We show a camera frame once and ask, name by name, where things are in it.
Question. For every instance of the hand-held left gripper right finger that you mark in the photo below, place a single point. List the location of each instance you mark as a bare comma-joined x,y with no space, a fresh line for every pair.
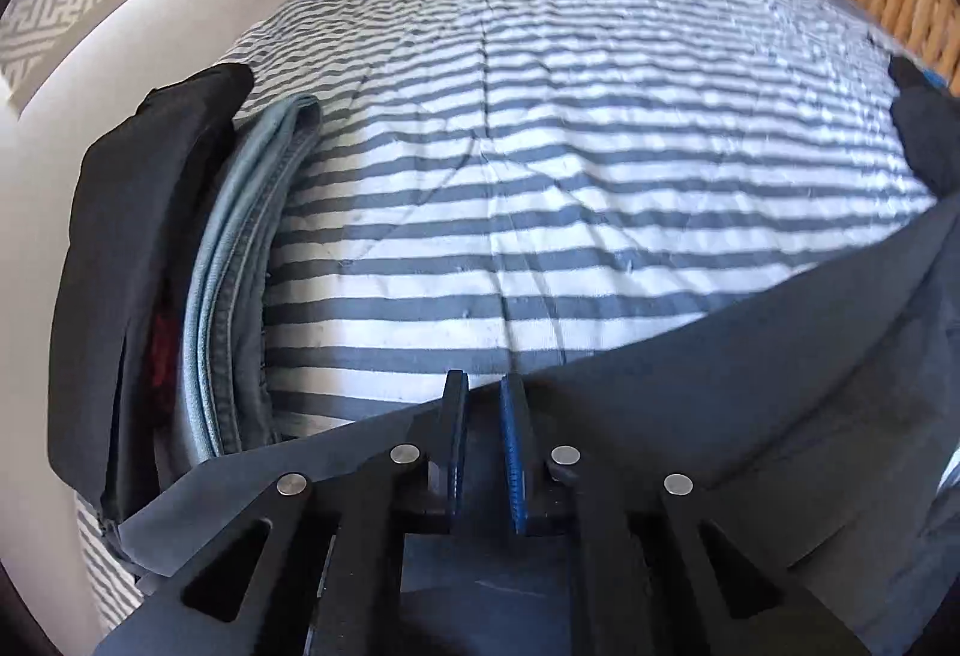
517,461

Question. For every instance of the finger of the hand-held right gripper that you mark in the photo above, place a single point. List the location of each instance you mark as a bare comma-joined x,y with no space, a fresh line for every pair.
907,72

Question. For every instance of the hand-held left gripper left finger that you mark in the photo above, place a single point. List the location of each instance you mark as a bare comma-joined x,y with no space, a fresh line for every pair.
454,446

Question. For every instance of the dark grey pants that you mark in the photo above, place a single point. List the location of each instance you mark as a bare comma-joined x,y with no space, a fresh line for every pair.
712,363

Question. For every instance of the light blue folded jeans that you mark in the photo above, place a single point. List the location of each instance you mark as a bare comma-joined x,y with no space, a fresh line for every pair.
225,296

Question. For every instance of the striped quilt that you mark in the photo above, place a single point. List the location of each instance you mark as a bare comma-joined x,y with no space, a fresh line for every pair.
562,176

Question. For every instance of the black folded garment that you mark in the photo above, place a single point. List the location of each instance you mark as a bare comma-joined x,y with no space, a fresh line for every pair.
120,213

